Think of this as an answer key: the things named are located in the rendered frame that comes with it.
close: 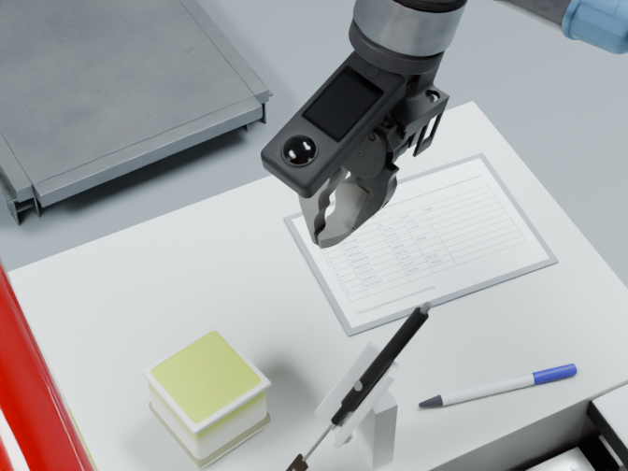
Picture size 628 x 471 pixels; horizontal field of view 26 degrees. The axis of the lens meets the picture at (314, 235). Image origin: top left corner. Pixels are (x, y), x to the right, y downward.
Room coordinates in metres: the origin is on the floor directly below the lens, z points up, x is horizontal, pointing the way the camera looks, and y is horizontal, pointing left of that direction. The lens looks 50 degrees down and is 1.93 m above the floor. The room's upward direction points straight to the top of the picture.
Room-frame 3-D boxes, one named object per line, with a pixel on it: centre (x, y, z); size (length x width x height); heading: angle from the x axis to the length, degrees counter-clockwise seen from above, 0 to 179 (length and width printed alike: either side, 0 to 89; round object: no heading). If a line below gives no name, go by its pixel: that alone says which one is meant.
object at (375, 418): (0.57, -0.03, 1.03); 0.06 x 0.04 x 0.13; 117
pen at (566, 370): (0.64, -0.16, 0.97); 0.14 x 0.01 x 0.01; 105
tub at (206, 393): (0.61, 0.09, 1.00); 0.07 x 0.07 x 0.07; 38
